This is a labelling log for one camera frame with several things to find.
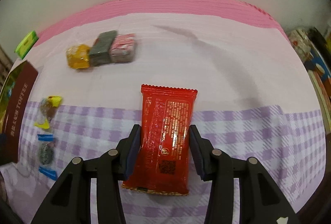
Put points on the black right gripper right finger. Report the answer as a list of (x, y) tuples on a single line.
[(261, 200)]

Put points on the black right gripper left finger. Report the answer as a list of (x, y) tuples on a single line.
[(68, 201)]

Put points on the red snack packet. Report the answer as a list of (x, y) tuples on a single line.
[(161, 166)]

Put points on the blue-ended dark wrapped candy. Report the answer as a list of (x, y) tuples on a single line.
[(46, 155)]

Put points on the yellow-ended clear wrapped candy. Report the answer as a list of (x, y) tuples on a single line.
[(46, 111)]

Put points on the pink purple tablecloth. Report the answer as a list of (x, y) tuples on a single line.
[(255, 97)]

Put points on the brown toffee tin box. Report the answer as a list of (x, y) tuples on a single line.
[(14, 98)]

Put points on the yellow wrapped candy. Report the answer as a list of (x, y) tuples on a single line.
[(78, 56)]

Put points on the dark green wrapped bar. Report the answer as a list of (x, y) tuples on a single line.
[(99, 52)]

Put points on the pink white wrapped cake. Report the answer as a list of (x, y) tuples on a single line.
[(123, 48)]

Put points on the cluttered side shelf items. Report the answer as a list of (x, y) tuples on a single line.
[(318, 68)]

